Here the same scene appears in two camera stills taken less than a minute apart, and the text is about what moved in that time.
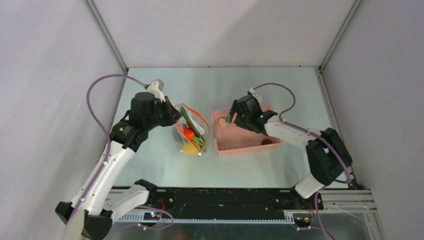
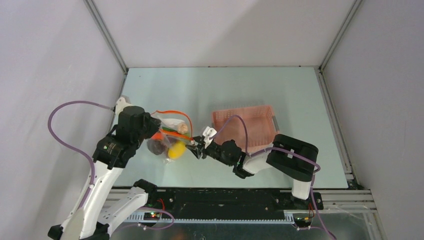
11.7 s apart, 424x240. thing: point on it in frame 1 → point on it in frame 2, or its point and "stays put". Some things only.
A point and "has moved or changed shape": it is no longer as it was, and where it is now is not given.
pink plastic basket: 232,139 stays put
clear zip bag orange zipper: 192,131 has moved or changed shape
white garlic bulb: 222,122 → 182,128
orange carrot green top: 190,133 → 160,135
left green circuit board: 151,216 stays put
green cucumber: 192,124 → 186,134
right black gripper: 238,110 → 202,147
